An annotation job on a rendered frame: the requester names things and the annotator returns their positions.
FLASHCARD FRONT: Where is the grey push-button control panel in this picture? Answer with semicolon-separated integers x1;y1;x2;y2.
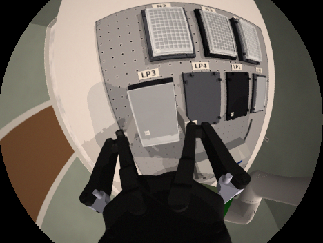
194;120;253;179

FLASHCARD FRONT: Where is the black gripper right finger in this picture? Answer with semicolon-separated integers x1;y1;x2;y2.
168;107;251;212

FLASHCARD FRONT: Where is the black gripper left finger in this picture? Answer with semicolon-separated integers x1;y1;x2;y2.
79;115;147;215

